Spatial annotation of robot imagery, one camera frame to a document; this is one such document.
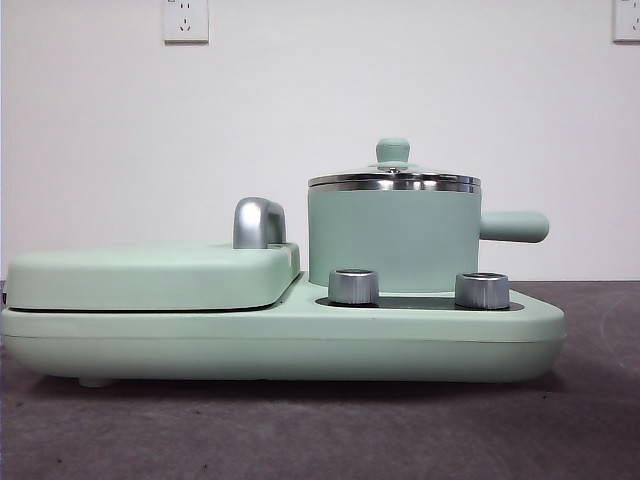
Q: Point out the mint green breakfast maker base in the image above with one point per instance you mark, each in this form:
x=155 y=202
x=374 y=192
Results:
x=150 y=345

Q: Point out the silver control knob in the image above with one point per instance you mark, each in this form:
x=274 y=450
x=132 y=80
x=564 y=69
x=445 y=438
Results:
x=481 y=291
x=352 y=287

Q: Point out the glass pot lid green knob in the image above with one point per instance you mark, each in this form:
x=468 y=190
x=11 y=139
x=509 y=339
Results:
x=394 y=150

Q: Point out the mint green griddle cover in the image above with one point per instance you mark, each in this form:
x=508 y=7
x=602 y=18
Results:
x=150 y=275

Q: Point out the white wall socket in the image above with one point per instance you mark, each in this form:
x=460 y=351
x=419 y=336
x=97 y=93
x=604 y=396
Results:
x=186 y=20
x=627 y=20

